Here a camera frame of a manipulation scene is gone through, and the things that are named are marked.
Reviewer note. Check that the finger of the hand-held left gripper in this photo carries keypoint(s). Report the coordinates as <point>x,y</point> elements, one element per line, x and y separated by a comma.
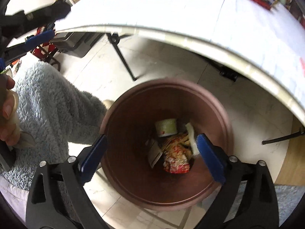
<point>43,14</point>
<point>39,39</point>

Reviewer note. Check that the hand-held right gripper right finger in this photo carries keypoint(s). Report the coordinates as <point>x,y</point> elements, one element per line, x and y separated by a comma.
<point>209,157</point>

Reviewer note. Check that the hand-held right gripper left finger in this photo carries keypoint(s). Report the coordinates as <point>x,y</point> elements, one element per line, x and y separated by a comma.
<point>93,159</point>

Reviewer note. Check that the red snack wrapper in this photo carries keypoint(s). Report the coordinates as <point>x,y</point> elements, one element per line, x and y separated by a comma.
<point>176,157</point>

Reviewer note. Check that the brown round trash bin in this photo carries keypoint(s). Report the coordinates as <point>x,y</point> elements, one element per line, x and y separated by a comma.
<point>133,171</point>

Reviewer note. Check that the person's left hand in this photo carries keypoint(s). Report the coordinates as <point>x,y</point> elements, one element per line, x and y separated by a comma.
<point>6,109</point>

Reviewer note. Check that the red checked cloth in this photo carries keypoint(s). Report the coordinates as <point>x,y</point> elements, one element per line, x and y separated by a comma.
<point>44,50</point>

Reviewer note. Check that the black case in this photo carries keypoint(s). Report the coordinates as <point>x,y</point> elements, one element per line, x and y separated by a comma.
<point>76,44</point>

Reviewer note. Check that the cream paper cup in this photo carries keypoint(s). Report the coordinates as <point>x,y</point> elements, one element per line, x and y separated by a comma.
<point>166,127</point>

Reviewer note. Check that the grey cardboard piece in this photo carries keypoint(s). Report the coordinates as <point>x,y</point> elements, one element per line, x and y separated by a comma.
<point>154,155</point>

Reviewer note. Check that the beige slipper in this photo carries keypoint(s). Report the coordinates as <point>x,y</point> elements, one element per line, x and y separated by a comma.
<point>108,105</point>

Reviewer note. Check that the person's left leg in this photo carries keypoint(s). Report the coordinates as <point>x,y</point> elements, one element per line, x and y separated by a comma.
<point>52,105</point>

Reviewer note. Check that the person's leg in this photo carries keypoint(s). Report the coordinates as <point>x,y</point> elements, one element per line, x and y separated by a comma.
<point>286,200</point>
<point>52,105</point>

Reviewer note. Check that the black table leg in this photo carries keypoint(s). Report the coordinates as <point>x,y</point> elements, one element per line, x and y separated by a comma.
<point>283,137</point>
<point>121,54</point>

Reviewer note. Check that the wooden cabinet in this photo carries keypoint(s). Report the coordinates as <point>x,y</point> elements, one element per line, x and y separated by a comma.
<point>293,162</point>

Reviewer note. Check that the person's right leg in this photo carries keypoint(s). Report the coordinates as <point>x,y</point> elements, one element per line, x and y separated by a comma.
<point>286,200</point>

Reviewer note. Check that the blue plaid strawberry tablecloth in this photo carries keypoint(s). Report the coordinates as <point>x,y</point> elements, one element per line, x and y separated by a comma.
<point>166,4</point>

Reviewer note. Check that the red flat item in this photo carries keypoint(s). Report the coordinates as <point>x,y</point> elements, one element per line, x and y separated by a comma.
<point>261,1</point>

